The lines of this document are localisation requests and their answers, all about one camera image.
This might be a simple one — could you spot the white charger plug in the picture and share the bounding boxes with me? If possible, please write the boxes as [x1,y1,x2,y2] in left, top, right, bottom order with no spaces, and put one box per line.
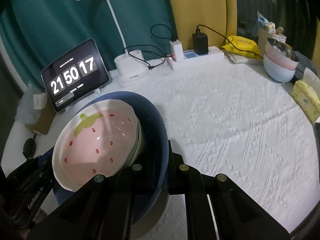
[169,40,184,62]

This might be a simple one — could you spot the white storage basket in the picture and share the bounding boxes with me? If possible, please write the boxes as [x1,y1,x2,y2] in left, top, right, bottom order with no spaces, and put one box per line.
[252,11,287,53]

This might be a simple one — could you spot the stacked pastel bowls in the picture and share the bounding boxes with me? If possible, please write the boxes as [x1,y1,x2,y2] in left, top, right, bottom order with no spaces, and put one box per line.
[263,38,299,83]

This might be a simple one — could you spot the blue plastic bowl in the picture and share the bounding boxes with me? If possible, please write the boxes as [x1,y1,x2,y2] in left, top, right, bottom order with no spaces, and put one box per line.
[41,90,170,227]

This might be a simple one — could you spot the yellow tissue box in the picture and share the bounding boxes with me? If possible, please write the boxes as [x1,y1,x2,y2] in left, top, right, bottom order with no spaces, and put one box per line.
[290,68,320,124]

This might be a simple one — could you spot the white power strip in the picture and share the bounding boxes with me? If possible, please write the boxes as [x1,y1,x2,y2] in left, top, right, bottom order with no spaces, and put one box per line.
[166,46,224,70]

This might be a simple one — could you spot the teal curtain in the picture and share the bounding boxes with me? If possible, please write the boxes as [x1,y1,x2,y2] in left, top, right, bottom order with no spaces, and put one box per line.
[1,0,177,87]

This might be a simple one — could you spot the yellow wipes pack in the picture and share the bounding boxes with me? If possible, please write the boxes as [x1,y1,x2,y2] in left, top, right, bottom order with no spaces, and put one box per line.
[222,35,263,59]

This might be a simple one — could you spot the pink strawberry bowl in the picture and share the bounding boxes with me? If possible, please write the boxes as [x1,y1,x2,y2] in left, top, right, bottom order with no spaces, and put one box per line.
[59,105,137,189]

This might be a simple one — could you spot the cardboard box with plastic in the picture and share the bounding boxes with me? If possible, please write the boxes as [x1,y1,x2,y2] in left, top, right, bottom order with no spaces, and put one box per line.
[15,82,56,135]

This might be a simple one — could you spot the cream ceramic bowl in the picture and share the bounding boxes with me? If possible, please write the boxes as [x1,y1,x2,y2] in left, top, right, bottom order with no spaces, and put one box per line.
[125,118,144,167]

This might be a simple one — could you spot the cream ceramic plate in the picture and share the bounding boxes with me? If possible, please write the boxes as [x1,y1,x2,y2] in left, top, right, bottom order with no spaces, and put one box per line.
[130,188,169,239]

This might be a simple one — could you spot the yellow curtain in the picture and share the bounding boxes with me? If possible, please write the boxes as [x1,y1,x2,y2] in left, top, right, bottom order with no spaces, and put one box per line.
[169,0,237,50]

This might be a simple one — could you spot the white desk lamp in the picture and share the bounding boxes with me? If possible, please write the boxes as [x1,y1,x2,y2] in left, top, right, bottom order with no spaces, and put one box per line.
[77,0,149,87]

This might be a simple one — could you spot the black charger adapter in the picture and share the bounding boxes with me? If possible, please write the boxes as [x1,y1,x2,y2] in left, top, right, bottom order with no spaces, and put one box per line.
[192,28,208,55]

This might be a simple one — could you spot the tablet showing clock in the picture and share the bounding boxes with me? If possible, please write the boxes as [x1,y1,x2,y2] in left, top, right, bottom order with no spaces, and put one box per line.
[41,38,112,113]

